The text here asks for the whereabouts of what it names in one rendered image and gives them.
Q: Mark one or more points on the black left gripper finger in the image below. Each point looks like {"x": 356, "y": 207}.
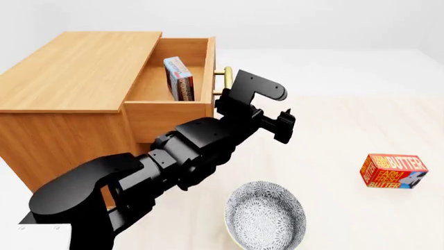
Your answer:
{"x": 285, "y": 132}
{"x": 288, "y": 116}

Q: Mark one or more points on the chocolate pudding box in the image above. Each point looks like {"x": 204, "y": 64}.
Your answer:
{"x": 180, "y": 80}

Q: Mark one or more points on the wooden cabinet drawer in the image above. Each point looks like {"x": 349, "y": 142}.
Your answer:
{"x": 166, "y": 119}

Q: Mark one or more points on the light wooden cabinet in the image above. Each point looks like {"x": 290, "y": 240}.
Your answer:
{"x": 69, "y": 78}

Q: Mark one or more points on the patterned black white bowl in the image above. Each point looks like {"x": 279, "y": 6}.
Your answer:
{"x": 265, "y": 216}

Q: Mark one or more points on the red butter box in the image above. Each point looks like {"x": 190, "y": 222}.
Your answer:
{"x": 393, "y": 170}

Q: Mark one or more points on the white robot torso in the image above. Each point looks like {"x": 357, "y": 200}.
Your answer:
{"x": 43, "y": 237}

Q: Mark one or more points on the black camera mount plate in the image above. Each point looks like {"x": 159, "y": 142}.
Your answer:
{"x": 256, "y": 86}

